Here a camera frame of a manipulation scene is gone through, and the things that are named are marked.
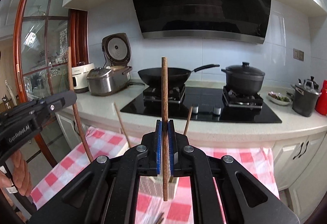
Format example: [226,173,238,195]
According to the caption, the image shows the wooden chopstick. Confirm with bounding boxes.
[161,57,170,202]
[154,212,164,224]
[183,106,193,135]
[114,102,131,149]
[68,46,94,162]

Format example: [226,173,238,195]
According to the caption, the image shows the black wok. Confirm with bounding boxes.
[138,64,220,88]

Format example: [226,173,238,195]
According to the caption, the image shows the lower white kitchen cabinets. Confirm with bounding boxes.
[54,111,327,222]

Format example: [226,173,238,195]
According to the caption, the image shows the black lidded pot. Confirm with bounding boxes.
[221,62,265,96]

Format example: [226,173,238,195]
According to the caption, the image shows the white perforated utensil basket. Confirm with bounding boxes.
[139,176,179,200]

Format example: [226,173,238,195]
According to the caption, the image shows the grey stock pot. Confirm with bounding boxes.
[291,76,321,117]

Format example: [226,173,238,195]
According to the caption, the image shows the white plate with food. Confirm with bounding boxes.
[267,92,291,106]

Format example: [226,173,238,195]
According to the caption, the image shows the silver open rice cooker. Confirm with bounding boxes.
[86,33,132,96]

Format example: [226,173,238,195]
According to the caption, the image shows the white small cooker appliance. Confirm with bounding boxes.
[68,62,95,93]

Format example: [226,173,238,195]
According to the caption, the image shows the black gas cooktop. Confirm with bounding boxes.
[121,86,282,124]

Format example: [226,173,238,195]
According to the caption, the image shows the person's left hand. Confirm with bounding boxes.
[11,150,32,197]

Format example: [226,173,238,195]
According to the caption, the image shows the wall power socket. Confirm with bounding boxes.
[293,48,304,62]

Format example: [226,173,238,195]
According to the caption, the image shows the red white checkered tablecloth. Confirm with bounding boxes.
[30,125,281,224]

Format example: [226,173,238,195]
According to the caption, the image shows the red framed glass door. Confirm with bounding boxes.
[12,0,89,168]

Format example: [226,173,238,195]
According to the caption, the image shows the red thermos jug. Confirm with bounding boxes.
[315,80,327,116]

